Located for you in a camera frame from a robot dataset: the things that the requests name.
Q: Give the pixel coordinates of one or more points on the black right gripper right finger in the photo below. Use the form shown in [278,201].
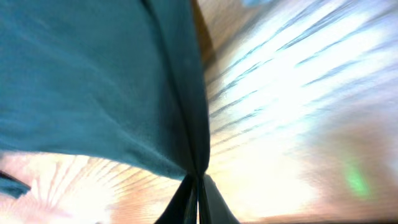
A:
[212,207]

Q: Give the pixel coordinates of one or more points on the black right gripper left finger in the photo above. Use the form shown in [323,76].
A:
[182,208]

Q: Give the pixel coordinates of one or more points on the black t-shirt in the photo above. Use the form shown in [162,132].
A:
[120,80]

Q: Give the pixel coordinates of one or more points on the light blue t-shirt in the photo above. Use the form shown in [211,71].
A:
[254,3]

